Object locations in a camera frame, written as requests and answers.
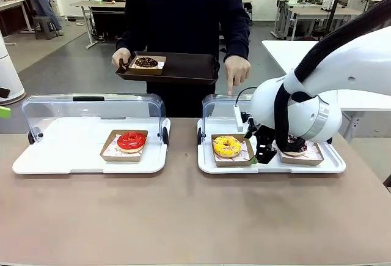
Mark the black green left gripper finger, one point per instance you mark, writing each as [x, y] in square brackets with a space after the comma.
[4, 112]
[3, 92]

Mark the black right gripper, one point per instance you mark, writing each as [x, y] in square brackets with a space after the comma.
[265, 134]

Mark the cardboard box of yellow donut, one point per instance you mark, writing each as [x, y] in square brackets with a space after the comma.
[232, 163]

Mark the dark brown serving tray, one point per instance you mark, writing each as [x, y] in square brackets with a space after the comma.
[189, 70]

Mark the printed paper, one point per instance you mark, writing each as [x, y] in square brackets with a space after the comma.
[111, 149]
[244, 153]
[161, 65]

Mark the cardboard box of nut donut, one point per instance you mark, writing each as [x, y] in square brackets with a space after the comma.
[145, 71]

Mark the chocolate donut with nut crumbs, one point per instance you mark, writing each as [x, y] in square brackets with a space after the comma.
[146, 62]

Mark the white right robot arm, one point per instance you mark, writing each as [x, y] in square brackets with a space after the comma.
[351, 64]

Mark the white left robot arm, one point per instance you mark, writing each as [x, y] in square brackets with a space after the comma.
[10, 70]

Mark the person right forearm black sleeve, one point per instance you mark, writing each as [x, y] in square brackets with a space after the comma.
[131, 33]

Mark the person left forearm black sleeve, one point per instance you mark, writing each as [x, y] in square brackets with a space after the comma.
[236, 36]

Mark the printed paper under yellow donut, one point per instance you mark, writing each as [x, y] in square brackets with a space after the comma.
[244, 153]

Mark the white display tray with yellow donut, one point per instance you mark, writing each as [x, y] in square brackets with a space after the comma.
[268, 168]

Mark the yellow sprinkled donut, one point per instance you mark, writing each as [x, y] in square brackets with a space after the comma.
[226, 147]

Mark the dark donut with pink sprinkles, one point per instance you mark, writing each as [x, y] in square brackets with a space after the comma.
[297, 153]

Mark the cardboard box of pink-sprinkle donut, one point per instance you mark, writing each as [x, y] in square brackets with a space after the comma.
[302, 161]

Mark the white display tray with red donut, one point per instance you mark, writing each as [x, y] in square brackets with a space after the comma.
[61, 149]

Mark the printed paper under red donut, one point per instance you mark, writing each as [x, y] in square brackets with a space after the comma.
[111, 149]

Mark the cardboard box of red donut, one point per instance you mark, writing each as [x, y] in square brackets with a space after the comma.
[122, 157]

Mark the red glazed donut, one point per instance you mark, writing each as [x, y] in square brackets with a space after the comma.
[131, 142]

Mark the person torso in black sweatshirt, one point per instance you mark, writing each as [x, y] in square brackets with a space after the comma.
[183, 21]

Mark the person left hand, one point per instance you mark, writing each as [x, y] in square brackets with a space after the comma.
[238, 70]

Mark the person right hand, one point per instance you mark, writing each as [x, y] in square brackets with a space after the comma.
[117, 56]

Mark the grey step stool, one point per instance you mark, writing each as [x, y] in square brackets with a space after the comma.
[44, 26]

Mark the bystander in blue jeans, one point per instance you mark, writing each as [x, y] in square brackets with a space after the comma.
[46, 6]

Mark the grey workbench with white legs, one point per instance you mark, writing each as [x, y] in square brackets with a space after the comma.
[91, 3]
[323, 11]

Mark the black tripod stand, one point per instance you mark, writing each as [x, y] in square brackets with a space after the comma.
[337, 3]

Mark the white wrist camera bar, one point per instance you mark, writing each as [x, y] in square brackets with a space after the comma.
[239, 119]

